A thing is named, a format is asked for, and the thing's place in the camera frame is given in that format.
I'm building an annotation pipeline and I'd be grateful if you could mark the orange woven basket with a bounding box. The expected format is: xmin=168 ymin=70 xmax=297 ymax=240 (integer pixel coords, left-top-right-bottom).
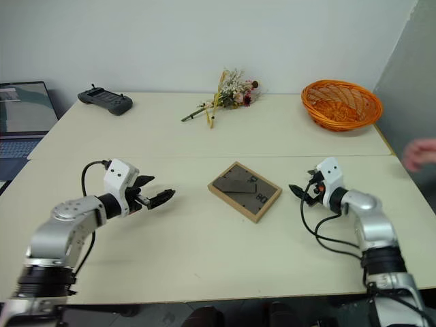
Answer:
xmin=300 ymin=79 xmax=385 ymax=131

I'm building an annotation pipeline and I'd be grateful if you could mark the person's bare hand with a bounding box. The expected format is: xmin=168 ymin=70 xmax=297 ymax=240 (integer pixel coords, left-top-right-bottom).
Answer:
xmin=402 ymin=137 xmax=436 ymax=172

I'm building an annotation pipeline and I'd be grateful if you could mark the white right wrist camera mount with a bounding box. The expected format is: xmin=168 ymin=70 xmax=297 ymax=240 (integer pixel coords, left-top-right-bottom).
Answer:
xmin=315 ymin=157 xmax=343 ymax=206

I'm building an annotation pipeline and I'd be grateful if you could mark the dried flower bouquet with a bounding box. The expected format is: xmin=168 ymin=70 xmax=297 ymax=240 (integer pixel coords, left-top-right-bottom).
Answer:
xmin=180 ymin=67 xmax=263 ymax=130

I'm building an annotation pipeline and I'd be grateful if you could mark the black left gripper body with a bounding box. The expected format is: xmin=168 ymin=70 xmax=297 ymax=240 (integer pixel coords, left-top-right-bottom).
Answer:
xmin=123 ymin=186 xmax=151 ymax=216

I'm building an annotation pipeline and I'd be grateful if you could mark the wooden framed sandpaper board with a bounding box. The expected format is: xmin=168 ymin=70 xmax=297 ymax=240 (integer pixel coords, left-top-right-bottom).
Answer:
xmin=207 ymin=161 xmax=283 ymax=224

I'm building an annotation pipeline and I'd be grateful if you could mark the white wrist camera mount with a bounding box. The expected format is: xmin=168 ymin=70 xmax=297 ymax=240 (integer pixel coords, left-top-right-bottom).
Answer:
xmin=315 ymin=157 xmax=343 ymax=206
xmin=103 ymin=158 xmax=141 ymax=209

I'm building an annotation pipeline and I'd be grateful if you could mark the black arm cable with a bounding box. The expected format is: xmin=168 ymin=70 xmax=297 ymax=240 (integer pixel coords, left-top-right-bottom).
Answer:
xmin=69 ymin=159 xmax=110 ymax=297
xmin=299 ymin=182 xmax=366 ymax=260

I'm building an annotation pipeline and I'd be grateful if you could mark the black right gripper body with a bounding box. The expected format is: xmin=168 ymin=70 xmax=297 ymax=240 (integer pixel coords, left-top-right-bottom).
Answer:
xmin=304 ymin=176 xmax=325 ymax=208

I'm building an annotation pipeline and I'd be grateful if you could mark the black handheld controller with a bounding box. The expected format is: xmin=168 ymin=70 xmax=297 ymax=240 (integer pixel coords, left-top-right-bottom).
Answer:
xmin=77 ymin=83 xmax=134 ymax=117

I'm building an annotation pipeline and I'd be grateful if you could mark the dark rounded shape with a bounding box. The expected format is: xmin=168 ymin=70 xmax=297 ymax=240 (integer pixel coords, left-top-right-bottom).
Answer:
xmin=183 ymin=305 xmax=225 ymax=327

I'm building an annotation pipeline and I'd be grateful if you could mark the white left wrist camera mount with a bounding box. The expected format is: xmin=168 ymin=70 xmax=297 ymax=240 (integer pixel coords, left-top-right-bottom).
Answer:
xmin=103 ymin=158 xmax=141 ymax=209

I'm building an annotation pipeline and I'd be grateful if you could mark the open laptop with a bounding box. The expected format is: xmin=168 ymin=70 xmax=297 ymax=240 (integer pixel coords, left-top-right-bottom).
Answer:
xmin=0 ymin=80 xmax=60 ymax=182

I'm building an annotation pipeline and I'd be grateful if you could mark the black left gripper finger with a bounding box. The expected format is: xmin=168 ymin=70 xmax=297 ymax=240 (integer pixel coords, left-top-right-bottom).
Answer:
xmin=132 ymin=174 xmax=156 ymax=189
xmin=148 ymin=187 xmax=176 ymax=210

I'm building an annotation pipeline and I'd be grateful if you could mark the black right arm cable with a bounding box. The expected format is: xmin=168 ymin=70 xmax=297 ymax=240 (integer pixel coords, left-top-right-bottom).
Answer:
xmin=299 ymin=182 xmax=366 ymax=260

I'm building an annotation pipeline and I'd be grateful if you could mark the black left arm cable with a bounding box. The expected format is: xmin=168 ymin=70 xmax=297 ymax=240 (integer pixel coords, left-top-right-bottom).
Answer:
xmin=69 ymin=159 xmax=110 ymax=297

